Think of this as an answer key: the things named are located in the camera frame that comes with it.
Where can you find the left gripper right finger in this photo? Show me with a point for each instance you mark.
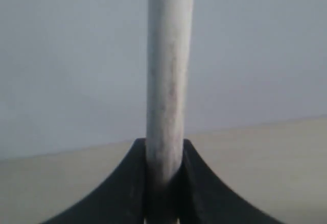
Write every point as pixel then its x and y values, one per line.
pixel 205 198

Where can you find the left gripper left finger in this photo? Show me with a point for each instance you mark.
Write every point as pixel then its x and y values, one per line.
pixel 119 199

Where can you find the white drumstick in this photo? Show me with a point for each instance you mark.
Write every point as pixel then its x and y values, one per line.
pixel 168 50

